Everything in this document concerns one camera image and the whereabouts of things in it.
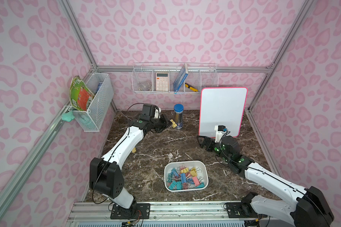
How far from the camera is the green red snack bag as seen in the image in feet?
2.23

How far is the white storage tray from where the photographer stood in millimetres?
791

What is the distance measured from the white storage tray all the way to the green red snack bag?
575 mm
